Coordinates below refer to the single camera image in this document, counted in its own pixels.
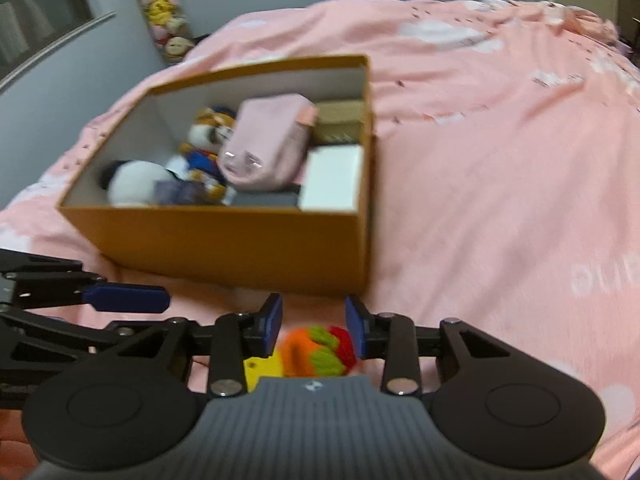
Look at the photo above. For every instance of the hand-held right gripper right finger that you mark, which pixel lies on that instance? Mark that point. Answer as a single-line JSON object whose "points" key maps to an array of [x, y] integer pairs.
{"points": [[356, 327]]}

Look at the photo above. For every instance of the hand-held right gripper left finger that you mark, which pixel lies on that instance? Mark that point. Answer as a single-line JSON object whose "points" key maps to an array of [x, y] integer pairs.
{"points": [[270, 325]]}

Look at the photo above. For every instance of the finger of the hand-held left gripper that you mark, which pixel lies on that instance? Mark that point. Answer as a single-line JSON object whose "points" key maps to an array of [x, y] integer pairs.
{"points": [[130, 299], [60, 327]]}

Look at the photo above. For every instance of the colourful crochet toy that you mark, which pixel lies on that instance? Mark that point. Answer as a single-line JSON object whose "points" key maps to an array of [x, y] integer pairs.
{"points": [[300, 355]]}

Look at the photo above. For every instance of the orange cardboard box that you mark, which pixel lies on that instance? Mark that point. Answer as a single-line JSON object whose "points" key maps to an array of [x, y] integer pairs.
{"points": [[225, 245]]}

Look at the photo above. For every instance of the white panda plush toy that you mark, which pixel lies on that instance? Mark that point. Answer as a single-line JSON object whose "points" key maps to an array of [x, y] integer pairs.
{"points": [[135, 182]]}

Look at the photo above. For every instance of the dark grey small box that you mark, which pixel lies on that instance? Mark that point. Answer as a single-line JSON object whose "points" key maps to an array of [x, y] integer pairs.
{"points": [[265, 199]]}

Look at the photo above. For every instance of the white box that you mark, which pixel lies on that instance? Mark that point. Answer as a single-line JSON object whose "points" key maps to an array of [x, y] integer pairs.
{"points": [[332, 177]]}

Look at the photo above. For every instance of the brown plush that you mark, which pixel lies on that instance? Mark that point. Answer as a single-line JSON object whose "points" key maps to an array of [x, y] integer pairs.
{"points": [[205, 160]]}

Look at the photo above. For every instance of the pink pouch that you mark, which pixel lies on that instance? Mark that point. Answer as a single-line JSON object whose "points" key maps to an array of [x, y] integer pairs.
{"points": [[265, 145]]}

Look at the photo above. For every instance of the small gold box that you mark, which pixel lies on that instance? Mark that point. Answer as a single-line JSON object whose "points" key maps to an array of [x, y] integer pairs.
{"points": [[340, 125]]}

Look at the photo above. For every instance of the pink printed duvet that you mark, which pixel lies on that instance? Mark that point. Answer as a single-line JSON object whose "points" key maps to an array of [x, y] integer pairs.
{"points": [[475, 185]]}

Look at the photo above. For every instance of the window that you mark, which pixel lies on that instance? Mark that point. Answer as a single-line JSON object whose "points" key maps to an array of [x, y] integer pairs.
{"points": [[40, 20]]}

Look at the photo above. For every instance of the column of plush toys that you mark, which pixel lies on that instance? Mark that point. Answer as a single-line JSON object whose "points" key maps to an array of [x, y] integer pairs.
{"points": [[160, 5]]}

